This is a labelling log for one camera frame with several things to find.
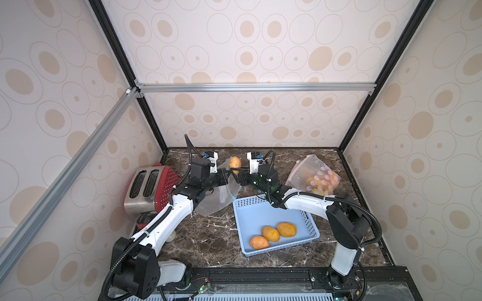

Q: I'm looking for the light blue plastic basket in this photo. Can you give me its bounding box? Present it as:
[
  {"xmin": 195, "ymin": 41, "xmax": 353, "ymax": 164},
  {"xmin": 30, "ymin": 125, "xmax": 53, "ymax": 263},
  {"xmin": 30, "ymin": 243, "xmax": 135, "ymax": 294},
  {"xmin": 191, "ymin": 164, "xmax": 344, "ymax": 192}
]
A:
[{"xmin": 232, "ymin": 196, "xmax": 320, "ymax": 257}]

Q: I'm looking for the clear pink zipper bag spare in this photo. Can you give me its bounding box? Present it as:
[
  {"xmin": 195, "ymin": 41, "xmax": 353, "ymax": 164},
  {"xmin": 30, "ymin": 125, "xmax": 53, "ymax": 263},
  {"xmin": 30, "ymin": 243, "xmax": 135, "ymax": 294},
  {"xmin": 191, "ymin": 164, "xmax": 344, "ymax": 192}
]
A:
[{"xmin": 286, "ymin": 154, "xmax": 341, "ymax": 196}]

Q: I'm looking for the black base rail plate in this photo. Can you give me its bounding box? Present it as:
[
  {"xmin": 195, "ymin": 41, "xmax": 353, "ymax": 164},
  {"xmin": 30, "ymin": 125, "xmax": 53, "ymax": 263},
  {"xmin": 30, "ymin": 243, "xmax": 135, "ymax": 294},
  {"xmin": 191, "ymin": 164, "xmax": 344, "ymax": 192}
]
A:
[{"xmin": 124, "ymin": 221, "xmax": 423, "ymax": 301}]

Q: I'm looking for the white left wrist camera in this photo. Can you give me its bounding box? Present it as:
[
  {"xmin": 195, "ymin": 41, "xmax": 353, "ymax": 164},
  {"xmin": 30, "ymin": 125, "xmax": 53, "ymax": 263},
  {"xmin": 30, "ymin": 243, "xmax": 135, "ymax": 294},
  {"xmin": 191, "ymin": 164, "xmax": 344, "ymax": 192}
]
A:
[{"xmin": 205, "ymin": 150, "xmax": 218, "ymax": 173}]

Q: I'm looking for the yellow potato front middle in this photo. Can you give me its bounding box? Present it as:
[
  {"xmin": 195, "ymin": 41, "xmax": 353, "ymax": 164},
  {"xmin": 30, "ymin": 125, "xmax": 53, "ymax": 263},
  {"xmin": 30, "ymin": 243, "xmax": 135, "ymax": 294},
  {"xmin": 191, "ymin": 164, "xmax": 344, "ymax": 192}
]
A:
[{"xmin": 262, "ymin": 227, "xmax": 281, "ymax": 242}]

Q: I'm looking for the red steel toaster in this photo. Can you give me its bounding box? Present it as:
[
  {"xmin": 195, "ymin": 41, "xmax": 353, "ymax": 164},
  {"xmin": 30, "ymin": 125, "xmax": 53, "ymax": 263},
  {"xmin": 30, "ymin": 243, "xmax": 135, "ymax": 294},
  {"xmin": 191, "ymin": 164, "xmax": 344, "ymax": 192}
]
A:
[{"xmin": 124, "ymin": 164, "xmax": 181, "ymax": 219}]

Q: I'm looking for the orange wrinkled potato front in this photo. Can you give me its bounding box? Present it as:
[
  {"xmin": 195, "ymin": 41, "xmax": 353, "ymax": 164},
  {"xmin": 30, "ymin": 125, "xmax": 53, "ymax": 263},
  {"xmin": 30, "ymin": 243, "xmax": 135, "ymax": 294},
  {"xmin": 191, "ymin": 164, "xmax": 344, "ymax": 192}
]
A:
[{"xmin": 249, "ymin": 236, "xmax": 270, "ymax": 250}]

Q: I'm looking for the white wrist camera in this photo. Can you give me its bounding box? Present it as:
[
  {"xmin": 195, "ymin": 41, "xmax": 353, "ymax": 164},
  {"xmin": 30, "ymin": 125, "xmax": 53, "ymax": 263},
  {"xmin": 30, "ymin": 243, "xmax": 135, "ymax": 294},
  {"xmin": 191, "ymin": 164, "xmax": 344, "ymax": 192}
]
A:
[
  {"xmin": 205, "ymin": 150, "xmax": 218, "ymax": 173},
  {"xmin": 247, "ymin": 152, "xmax": 264, "ymax": 174}
]

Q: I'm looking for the silver aluminium rail left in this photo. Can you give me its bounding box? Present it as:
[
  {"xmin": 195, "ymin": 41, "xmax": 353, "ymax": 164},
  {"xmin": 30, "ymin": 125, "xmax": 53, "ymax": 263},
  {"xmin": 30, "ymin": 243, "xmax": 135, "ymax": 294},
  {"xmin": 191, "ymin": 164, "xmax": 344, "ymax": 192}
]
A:
[{"xmin": 1, "ymin": 87, "xmax": 139, "ymax": 282}]

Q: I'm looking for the black corner frame post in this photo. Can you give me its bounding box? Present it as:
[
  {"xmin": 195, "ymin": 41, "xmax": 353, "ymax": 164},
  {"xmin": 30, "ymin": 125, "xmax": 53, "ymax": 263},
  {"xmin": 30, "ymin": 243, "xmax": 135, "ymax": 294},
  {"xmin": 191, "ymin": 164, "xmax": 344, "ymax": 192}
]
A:
[
  {"xmin": 338, "ymin": 0, "xmax": 435, "ymax": 154},
  {"xmin": 88, "ymin": 0, "xmax": 169, "ymax": 154}
]

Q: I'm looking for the silver aluminium rail back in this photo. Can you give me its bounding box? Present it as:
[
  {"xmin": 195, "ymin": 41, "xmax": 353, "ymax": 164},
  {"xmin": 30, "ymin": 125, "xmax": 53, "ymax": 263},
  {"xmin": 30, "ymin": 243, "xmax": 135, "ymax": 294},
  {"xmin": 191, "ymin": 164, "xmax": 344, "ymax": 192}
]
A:
[{"xmin": 138, "ymin": 82, "xmax": 377, "ymax": 94}]

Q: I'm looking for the black corner frame post left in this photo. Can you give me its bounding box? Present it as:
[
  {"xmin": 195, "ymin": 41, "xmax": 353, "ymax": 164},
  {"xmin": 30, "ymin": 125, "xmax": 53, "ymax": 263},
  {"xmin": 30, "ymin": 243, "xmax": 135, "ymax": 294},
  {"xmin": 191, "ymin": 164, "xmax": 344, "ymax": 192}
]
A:
[{"xmin": 88, "ymin": 0, "xmax": 169, "ymax": 154}]

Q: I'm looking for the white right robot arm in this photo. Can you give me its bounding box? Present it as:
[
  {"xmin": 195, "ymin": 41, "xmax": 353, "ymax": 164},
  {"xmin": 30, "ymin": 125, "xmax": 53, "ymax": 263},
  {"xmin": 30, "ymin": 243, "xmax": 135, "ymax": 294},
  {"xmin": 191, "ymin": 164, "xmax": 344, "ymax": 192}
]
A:
[{"xmin": 231, "ymin": 165, "xmax": 382, "ymax": 283}]

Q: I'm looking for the black corner frame post right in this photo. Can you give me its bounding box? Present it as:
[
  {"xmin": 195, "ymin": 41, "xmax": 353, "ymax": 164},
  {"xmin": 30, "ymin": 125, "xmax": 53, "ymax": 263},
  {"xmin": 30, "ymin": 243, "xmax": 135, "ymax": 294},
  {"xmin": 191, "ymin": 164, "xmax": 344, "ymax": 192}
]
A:
[{"xmin": 338, "ymin": 0, "xmax": 435, "ymax": 154}]

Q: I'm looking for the silver aluminium rail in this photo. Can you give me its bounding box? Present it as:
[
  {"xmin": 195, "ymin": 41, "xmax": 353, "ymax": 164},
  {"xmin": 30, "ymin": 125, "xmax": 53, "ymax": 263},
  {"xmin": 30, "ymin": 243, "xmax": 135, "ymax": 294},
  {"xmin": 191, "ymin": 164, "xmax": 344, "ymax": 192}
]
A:
[
  {"xmin": 138, "ymin": 82, "xmax": 377, "ymax": 94},
  {"xmin": 1, "ymin": 87, "xmax": 139, "ymax": 282}
]

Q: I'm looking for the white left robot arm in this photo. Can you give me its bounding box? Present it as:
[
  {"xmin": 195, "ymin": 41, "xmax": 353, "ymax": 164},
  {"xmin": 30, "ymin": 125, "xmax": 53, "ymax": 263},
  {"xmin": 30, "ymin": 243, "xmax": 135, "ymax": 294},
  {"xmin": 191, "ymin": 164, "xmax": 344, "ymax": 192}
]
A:
[{"xmin": 99, "ymin": 157, "xmax": 240, "ymax": 300}]

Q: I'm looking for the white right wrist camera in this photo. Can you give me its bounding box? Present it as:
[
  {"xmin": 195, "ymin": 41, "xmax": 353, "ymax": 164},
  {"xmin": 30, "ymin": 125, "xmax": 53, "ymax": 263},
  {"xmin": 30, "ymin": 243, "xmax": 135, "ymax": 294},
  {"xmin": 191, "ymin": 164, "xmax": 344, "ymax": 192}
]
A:
[{"xmin": 247, "ymin": 152, "xmax": 264, "ymax": 174}]

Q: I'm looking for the clear blue zipper bag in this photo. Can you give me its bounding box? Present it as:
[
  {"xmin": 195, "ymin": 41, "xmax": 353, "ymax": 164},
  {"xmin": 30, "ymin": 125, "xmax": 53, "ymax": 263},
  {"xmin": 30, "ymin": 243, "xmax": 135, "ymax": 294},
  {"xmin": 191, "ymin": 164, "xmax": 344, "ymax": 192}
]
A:
[{"xmin": 195, "ymin": 176, "xmax": 241, "ymax": 216}]

